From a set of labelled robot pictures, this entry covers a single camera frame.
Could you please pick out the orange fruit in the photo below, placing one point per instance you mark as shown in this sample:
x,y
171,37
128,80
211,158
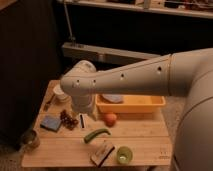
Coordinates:
x,y
110,119

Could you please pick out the wooden board eraser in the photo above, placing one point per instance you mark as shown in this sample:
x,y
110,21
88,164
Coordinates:
x,y
102,152

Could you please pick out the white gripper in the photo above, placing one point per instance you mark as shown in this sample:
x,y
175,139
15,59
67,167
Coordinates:
x,y
84,105

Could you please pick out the white-handled measuring spoon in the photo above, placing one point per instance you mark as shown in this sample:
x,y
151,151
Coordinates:
x,y
82,121

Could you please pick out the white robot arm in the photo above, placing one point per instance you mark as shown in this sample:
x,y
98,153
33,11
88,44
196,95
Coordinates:
x,y
188,74

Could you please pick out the white paper cup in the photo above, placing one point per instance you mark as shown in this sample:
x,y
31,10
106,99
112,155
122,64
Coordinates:
x,y
60,95

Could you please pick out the bunch of dark grapes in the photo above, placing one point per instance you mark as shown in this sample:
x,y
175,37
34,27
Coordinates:
x,y
67,121

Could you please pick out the blue sponge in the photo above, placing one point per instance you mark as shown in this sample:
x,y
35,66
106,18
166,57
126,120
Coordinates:
x,y
50,123

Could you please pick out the upper shelf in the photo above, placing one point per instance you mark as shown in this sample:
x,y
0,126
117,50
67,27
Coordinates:
x,y
145,7

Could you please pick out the glass jar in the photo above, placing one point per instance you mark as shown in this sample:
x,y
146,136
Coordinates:
x,y
30,140

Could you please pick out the small dark utensil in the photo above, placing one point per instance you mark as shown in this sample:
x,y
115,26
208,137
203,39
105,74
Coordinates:
x,y
48,103

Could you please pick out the grey metal beam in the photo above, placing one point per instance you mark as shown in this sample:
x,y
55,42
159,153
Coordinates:
x,y
103,54

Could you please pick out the yellow plastic bin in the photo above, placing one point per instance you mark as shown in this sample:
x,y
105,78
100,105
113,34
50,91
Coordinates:
x,y
131,104

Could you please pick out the green plastic cup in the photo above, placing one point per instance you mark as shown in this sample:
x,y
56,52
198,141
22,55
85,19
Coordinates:
x,y
124,155

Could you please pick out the grey cloth in bin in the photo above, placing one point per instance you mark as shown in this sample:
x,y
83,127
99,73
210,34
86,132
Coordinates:
x,y
113,98

